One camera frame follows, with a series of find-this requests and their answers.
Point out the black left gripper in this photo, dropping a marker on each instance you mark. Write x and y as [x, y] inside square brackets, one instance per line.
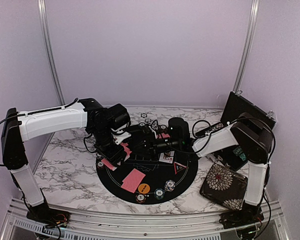
[114, 156]

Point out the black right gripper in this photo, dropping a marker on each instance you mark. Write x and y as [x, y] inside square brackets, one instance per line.
[154, 145]

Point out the red card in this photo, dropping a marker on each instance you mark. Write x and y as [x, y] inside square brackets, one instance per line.
[163, 136]
[126, 150]
[131, 182]

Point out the face up community card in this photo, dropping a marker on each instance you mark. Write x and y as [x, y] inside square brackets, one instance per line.
[165, 158]

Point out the red triangular marker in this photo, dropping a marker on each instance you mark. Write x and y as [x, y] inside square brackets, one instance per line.
[178, 167]

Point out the red playing card deck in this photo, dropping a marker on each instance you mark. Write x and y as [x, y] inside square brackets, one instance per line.
[108, 164]

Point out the red poker chip stack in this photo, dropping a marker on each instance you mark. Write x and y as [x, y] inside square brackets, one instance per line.
[100, 165]

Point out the blue orange chip stack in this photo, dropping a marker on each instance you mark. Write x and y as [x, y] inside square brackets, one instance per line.
[169, 185]

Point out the orange big blind button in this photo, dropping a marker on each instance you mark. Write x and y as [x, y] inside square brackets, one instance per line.
[143, 188]

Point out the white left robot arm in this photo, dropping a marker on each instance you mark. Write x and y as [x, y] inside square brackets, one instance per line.
[20, 127]

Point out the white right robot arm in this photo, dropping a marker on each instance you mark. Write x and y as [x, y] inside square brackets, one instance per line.
[257, 174]

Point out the blue orange chips on marble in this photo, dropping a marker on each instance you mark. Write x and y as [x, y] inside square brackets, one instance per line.
[152, 123]

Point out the round black poker mat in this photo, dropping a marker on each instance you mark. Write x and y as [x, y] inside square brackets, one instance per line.
[156, 173]

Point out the black poker chip case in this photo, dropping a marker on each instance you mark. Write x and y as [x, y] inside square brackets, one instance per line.
[251, 128]

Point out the floral fabric pouch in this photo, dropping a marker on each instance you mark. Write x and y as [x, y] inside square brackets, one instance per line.
[224, 187]

